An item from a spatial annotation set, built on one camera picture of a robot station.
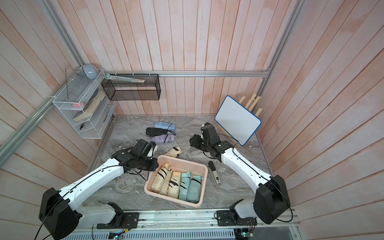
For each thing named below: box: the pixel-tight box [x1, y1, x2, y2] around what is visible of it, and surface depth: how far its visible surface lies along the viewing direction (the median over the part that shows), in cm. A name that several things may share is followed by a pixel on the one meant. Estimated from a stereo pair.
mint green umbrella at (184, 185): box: [178, 171, 192, 202], surface depth 83 cm
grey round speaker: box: [82, 63, 99, 80], surface depth 85 cm
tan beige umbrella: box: [163, 146, 183, 158], surface depth 95 cm
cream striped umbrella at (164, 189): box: [159, 170, 173, 196], surface depth 80 cm
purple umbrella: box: [152, 134, 176, 144], surface depth 103 cm
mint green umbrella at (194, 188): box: [186, 175, 202, 204], surface depth 81 cm
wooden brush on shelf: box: [73, 88, 106, 122], surface depth 83 cm
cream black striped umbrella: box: [167, 171, 182, 199], surface depth 83 cm
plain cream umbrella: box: [151, 162, 170, 194], surface depth 79 cm
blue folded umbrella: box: [154, 121, 176, 131], surface depth 112 cm
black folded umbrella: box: [146, 127, 168, 137], surface depth 109 cm
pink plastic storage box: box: [144, 155, 208, 208], surface depth 81 cm
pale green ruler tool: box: [104, 73, 146, 83], surface depth 92 cm
